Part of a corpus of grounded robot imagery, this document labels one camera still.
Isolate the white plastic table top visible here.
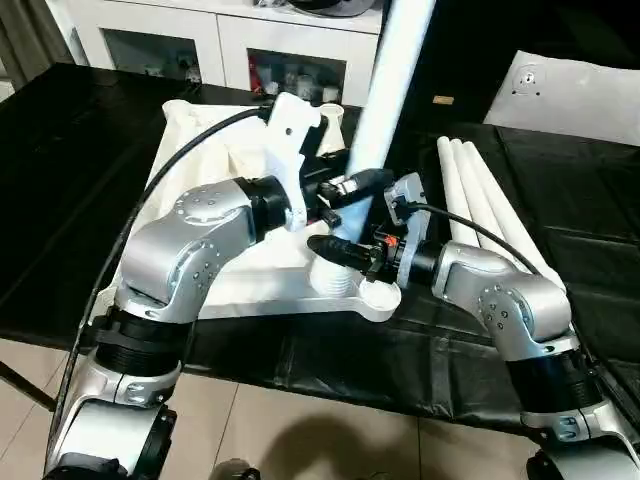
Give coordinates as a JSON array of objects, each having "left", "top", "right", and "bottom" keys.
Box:
[{"left": 97, "top": 97, "right": 402, "bottom": 325}]

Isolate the white plastic table leg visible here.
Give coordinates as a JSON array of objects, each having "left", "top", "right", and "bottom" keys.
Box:
[
  {"left": 464, "top": 141, "right": 569, "bottom": 296},
  {"left": 310, "top": 0, "right": 437, "bottom": 301},
  {"left": 436, "top": 137, "right": 476, "bottom": 246},
  {"left": 449, "top": 139, "right": 511, "bottom": 249}
]

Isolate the black cabinet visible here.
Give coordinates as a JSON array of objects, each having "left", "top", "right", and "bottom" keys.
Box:
[{"left": 377, "top": 0, "right": 521, "bottom": 126}]

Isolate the white cabinet with glass doors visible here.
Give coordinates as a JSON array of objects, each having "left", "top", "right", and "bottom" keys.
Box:
[{"left": 74, "top": 0, "right": 381, "bottom": 109}]

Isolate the dark helmet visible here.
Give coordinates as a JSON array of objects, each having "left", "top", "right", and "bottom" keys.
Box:
[{"left": 288, "top": 0, "right": 374, "bottom": 14}]

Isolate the white plastic seat panel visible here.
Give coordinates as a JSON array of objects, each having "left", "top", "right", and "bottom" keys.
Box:
[{"left": 483, "top": 49, "right": 640, "bottom": 146}]

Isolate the black table mat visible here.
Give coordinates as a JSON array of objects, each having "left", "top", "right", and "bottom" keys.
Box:
[{"left": 0, "top": 62, "right": 640, "bottom": 431}]

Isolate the grey curtain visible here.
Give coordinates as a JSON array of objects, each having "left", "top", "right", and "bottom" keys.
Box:
[{"left": 0, "top": 0, "right": 90, "bottom": 96}]

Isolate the black metal stand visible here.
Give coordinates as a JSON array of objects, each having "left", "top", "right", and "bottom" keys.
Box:
[{"left": 0, "top": 358, "right": 56, "bottom": 412}]

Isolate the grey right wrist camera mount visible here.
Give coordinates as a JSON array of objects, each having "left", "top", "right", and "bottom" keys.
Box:
[{"left": 383, "top": 172, "right": 430, "bottom": 286}]

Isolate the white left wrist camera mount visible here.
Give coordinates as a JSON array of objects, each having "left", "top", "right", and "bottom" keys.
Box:
[{"left": 262, "top": 92, "right": 327, "bottom": 234}]

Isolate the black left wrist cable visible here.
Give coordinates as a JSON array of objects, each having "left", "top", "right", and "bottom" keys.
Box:
[{"left": 49, "top": 104, "right": 274, "bottom": 436}]

